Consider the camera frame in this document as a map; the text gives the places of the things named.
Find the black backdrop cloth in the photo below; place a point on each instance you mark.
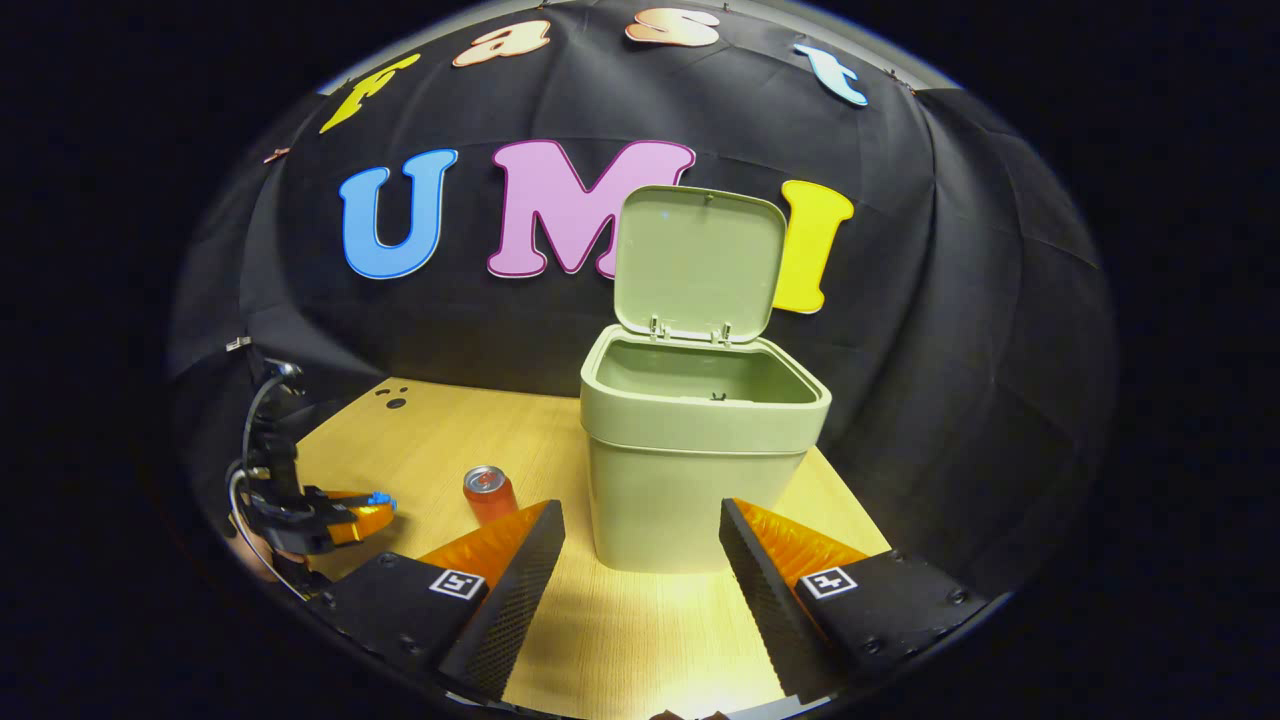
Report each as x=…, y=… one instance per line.
x=1000, y=350

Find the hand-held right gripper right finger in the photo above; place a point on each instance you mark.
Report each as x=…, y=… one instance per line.
x=760, y=580

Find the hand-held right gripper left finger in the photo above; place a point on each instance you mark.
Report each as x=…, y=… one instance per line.
x=525, y=580

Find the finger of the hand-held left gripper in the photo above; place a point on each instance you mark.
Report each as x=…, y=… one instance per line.
x=362, y=522
x=345, y=494

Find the blue paper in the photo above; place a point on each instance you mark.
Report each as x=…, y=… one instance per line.
x=381, y=499

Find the orange pop can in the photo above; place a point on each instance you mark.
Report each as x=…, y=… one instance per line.
x=490, y=500

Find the green desktop garbage bin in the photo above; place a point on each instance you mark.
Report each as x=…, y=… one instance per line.
x=680, y=480

